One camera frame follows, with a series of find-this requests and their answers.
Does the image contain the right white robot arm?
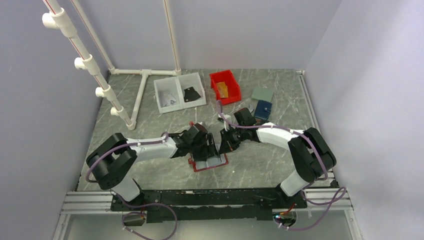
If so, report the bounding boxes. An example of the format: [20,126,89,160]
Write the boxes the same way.
[219,108,337,208]

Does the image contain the blue card holder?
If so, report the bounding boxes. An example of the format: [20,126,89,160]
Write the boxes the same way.
[253,100,273,121]

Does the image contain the white divided tray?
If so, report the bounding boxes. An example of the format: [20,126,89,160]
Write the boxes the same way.
[153,72,207,114]

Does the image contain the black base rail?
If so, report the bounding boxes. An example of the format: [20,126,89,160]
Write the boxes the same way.
[110,187,308,223]

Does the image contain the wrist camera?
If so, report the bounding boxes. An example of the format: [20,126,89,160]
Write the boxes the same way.
[188,121,199,132]
[222,114,232,131]

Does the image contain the white pvc pipe frame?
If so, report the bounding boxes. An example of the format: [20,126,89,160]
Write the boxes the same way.
[42,0,182,131]

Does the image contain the cards in white tray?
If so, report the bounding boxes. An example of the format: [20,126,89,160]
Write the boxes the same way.
[159,90,177,108]

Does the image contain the orange card in bin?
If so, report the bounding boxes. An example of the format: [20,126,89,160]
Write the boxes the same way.
[216,82,229,99]

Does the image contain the red handled adjustable wrench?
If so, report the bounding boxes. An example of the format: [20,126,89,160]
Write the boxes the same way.
[247,104,255,113]

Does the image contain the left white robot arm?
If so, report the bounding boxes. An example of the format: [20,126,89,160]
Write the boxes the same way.
[86,123,227,210]

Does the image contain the red card holder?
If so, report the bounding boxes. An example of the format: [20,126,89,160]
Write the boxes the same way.
[188,153,229,172]

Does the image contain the red plastic bin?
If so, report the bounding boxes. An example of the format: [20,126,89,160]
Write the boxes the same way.
[209,69,242,106]

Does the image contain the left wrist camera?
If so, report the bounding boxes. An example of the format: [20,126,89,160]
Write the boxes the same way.
[188,121,199,132]

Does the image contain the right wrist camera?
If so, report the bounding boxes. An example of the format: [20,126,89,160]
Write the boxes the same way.
[222,114,232,131]

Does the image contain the green card holder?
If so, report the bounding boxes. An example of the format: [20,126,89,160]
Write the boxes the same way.
[251,86,275,102]

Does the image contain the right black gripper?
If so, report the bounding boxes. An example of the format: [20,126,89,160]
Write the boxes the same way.
[218,126,247,155]

